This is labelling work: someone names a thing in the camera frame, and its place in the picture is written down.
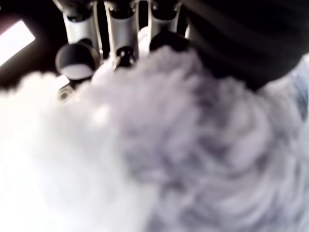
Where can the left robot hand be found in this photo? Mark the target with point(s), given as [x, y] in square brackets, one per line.
[241, 31]

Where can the ceiling light panel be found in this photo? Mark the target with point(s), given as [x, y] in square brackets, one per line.
[14, 43]

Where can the purple plush doll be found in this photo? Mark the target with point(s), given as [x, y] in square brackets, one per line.
[181, 149]

